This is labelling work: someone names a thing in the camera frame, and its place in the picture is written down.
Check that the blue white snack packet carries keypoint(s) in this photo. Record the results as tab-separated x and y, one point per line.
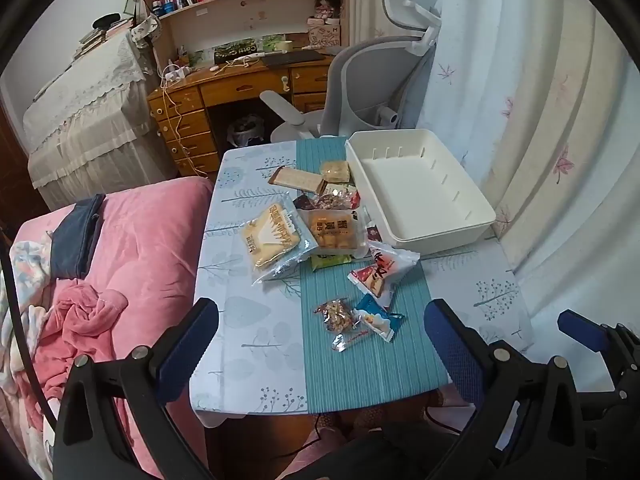
380	320

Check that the grey office chair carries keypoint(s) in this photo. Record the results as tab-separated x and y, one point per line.
370	85

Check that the tape roll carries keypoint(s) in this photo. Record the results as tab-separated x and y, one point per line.
284	46

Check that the stack of books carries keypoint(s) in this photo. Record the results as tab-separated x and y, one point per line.
100	37

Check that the wooden bookshelf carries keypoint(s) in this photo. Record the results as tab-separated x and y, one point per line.
235	7

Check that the dark red snowflake packet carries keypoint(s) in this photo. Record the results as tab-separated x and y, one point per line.
375	235

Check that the clear red snack packet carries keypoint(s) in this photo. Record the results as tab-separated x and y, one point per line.
324	203

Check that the red white cookie packet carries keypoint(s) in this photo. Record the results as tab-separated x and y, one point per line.
346	195

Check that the dark green printed box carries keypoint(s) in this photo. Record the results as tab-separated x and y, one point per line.
235	50

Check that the black desk pad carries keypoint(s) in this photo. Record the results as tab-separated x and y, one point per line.
292	57

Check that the covered piano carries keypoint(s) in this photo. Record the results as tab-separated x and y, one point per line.
85	125

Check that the clear nut brittle packet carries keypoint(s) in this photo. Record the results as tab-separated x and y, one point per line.
337	316

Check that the patterned tote bag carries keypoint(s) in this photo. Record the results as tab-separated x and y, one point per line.
146	31

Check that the wooden desk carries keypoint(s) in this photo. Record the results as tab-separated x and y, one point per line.
240	87

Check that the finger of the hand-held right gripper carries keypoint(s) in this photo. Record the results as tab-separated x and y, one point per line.
580	324

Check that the navy cloth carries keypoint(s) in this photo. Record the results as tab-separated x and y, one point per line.
75	240

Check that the teal striped table runner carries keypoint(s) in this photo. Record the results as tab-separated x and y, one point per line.
360	375

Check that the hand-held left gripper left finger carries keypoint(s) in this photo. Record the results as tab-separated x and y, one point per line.
186	345

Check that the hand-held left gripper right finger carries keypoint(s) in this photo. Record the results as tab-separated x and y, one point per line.
452	350

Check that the large clear bread packet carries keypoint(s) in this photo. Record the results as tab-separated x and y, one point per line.
272	240

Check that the brown beige biscuit packet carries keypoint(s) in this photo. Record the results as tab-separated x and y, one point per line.
295	178

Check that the orange label cake packet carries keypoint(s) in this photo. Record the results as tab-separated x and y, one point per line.
332	232

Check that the small clear wrapper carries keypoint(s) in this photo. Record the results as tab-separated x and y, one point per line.
345	342

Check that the green pastry packet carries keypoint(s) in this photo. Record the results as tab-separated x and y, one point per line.
330	261

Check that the pink blanket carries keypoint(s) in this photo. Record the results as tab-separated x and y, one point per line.
150	270

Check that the black hat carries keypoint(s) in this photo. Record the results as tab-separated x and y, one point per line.
106	20

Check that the floral bedsheet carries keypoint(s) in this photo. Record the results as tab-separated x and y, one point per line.
20	280

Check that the white plastic storage box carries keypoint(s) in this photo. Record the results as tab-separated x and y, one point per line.
415	185

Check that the white leaf print curtain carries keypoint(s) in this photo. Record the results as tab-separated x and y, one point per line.
525	85

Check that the puffed rice cracker packet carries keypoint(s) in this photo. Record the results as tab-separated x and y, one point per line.
335	170

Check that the white printed box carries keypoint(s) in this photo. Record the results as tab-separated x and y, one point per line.
325	35

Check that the large red white snack packet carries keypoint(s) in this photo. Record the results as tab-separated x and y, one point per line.
382	272

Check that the white power strip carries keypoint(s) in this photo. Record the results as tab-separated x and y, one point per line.
175	72

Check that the brown haired doll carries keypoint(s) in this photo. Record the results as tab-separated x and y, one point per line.
329	5

